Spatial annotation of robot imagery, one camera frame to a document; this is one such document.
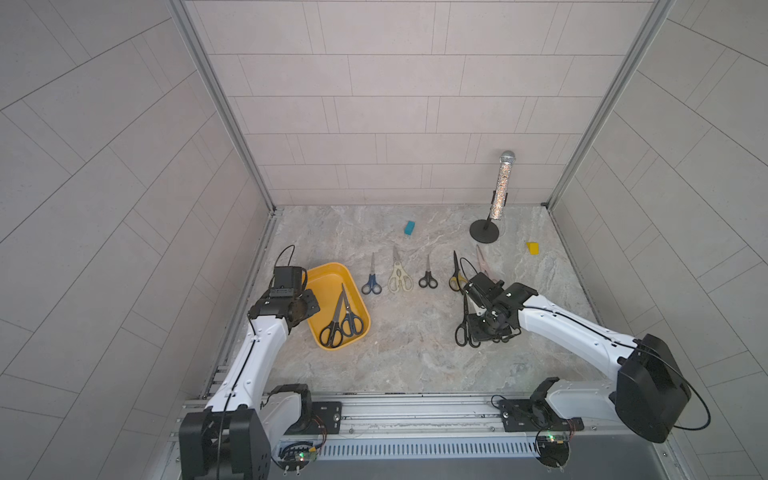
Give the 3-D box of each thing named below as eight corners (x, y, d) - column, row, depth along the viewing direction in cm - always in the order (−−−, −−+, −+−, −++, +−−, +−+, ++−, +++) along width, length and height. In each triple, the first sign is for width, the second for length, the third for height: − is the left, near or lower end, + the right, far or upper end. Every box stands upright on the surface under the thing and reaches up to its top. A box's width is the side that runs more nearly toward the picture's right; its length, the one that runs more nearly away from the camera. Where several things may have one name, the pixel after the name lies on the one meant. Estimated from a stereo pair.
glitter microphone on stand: (470, 240, 109) (488, 180, 87) (481, 209, 119) (500, 149, 97) (488, 246, 108) (512, 187, 85) (498, 214, 118) (521, 154, 96)
